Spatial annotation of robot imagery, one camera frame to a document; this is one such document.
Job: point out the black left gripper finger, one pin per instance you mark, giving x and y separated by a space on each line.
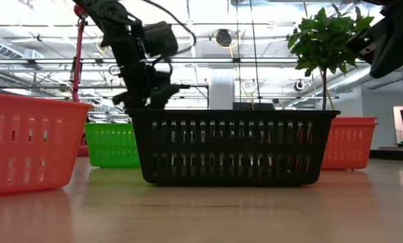
164 94
126 100

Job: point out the green plastic basket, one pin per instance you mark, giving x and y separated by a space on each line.
111 145

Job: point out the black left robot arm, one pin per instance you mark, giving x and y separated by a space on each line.
100 13

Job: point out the red lamp stand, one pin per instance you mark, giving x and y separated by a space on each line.
77 67

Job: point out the white building pillar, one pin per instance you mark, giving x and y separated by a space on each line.
221 91

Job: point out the green leafy small tree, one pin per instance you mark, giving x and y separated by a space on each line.
326 40

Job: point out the black plastic basket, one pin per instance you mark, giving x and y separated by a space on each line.
231 146

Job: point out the black gantry frame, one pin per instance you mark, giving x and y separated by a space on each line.
197 86

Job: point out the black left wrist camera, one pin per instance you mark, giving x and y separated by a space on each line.
160 38

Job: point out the silver ceiling duct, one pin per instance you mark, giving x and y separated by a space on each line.
349 82

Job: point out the black aluminium rig frame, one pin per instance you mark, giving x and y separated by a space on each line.
390 154

